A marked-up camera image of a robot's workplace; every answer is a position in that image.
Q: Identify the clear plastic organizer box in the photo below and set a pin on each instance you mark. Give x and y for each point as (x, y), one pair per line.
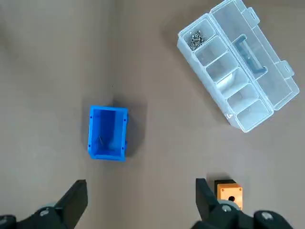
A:
(238, 71)

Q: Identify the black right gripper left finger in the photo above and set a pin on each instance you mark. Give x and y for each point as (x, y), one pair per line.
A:
(71, 202)

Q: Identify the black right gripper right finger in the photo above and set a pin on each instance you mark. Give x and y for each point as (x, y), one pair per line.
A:
(207, 205)

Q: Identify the orange button box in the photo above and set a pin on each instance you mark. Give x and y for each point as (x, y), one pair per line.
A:
(230, 190)

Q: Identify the pile of small silver screws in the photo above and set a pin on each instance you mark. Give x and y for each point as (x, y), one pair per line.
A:
(196, 39)

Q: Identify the long silver screw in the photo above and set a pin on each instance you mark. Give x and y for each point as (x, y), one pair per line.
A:
(101, 140)

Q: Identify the blue storage box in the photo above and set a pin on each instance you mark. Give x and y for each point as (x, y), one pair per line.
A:
(108, 156)

